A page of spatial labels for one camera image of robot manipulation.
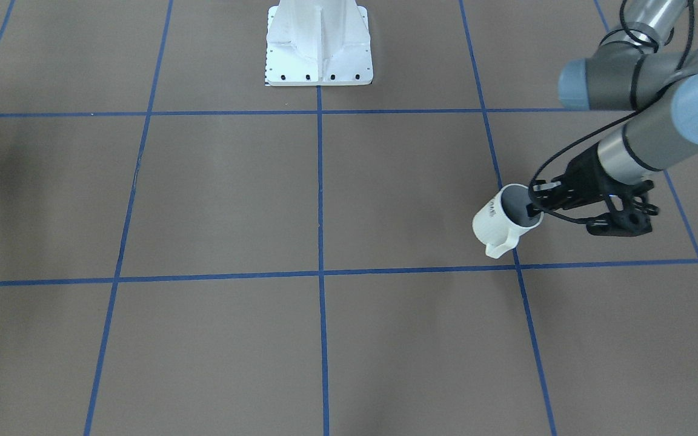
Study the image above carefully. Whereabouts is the white mug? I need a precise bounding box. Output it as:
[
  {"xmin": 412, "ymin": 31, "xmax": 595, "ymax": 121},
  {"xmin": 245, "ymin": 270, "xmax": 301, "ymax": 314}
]
[{"xmin": 471, "ymin": 184, "xmax": 543, "ymax": 259}]

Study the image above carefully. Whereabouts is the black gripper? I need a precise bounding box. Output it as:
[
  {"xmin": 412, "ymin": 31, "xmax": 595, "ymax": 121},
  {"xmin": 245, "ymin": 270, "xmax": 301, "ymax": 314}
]
[{"xmin": 526, "ymin": 145, "xmax": 654, "ymax": 219}]

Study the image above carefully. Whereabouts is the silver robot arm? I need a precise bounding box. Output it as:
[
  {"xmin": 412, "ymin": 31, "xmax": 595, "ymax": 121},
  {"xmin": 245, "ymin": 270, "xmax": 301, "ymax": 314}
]
[{"xmin": 525, "ymin": 1, "xmax": 698, "ymax": 226}]

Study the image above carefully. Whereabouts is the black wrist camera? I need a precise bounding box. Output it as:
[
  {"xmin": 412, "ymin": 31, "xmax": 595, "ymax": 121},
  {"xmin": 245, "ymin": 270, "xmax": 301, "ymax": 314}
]
[{"xmin": 585, "ymin": 195, "xmax": 660, "ymax": 237}]

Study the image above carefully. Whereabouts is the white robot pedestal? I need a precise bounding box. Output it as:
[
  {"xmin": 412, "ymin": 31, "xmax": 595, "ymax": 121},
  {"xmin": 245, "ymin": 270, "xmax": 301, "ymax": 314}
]
[{"xmin": 264, "ymin": 1, "xmax": 374, "ymax": 87}]

